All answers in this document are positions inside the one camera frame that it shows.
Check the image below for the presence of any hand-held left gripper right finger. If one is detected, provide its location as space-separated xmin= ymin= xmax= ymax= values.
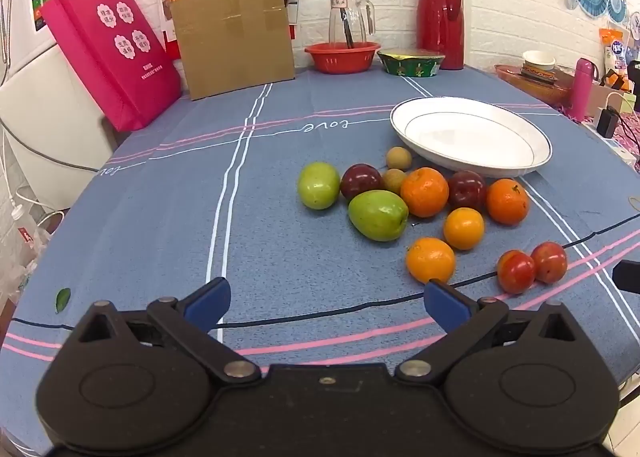
xmin=395 ymin=279 xmax=581 ymax=384

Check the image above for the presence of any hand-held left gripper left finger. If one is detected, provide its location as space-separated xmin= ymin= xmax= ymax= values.
xmin=75 ymin=277 xmax=262 ymax=384

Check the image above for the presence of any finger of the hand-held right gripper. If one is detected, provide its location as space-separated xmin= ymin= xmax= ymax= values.
xmin=612 ymin=259 xmax=640 ymax=294

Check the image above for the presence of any orange mandarin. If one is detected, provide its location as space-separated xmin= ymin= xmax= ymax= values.
xmin=405 ymin=237 xmax=456 ymax=284
xmin=400 ymin=167 xmax=450 ymax=218
xmin=443 ymin=208 xmax=485 ymax=251
xmin=486 ymin=178 xmax=530 ymax=225

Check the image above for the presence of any bright red plum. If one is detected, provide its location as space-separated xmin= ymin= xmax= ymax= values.
xmin=530 ymin=241 xmax=568 ymax=284
xmin=497 ymin=250 xmax=537 ymax=295

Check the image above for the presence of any elongated green mango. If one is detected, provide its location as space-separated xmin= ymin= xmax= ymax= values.
xmin=348 ymin=190 xmax=409 ymax=242

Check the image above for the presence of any dark red plum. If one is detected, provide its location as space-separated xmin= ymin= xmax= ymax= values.
xmin=447 ymin=170 xmax=488 ymax=212
xmin=340 ymin=164 xmax=385 ymax=201

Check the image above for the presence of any brown longan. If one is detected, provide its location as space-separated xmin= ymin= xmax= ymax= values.
xmin=382 ymin=168 xmax=407 ymax=194
xmin=386 ymin=146 xmax=413 ymax=171

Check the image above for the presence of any white plate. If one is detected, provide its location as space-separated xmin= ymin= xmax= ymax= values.
xmin=390 ymin=96 xmax=553 ymax=179

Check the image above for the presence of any blue striped tablecloth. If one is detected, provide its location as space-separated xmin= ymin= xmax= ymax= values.
xmin=0 ymin=64 xmax=640 ymax=457

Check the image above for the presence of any black charger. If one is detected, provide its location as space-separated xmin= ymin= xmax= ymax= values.
xmin=596 ymin=107 xmax=621 ymax=139

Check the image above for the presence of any green jujube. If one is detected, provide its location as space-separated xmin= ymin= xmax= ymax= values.
xmin=298 ymin=162 xmax=341 ymax=210

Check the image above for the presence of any pink bottle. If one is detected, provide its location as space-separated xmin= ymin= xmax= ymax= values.
xmin=570 ymin=57 xmax=596 ymax=122

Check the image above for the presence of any clear plastic bottle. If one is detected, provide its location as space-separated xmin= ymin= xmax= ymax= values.
xmin=0 ymin=206 xmax=52 ymax=290

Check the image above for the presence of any orange tray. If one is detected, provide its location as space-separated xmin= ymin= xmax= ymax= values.
xmin=495 ymin=63 xmax=577 ymax=106

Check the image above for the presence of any orange snack packet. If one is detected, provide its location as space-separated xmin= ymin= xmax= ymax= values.
xmin=600 ymin=27 xmax=632 ymax=79

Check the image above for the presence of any green patterned bowl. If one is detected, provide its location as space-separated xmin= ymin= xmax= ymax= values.
xmin=377 ymin=48 xmax=446 ymax=78

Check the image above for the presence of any white appliance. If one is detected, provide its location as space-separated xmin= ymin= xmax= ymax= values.
xmin=0 ymin=0 xmax=117 ymax=212

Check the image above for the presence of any cardboard box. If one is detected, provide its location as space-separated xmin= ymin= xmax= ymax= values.
xmin=170 ymin=0 xmax=296 ymax=101

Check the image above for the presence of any red plastic basket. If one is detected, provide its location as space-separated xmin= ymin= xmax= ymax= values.
xmin=305 ymin=41 xmax=381 ymax=74

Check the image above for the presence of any pink tote bag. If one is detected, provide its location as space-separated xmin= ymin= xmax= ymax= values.
xmin=40 ymin=0 xmax=182 ymax=132

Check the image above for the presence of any red thermos jug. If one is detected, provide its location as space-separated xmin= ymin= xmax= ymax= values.
xmin=416 ymin=0 xmax=466 ymax=71

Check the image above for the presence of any black stick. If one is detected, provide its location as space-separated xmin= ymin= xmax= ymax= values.
xmin=333 ymin=0 xmax=355 ymax=49

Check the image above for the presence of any glass pitcher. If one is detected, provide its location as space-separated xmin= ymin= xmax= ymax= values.
xmin=327 ymin=0 xmax=376 ymax=49

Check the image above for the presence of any grey cable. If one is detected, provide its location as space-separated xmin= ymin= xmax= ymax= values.
xmin=0 ymin=117 xmax=101 ymax=174

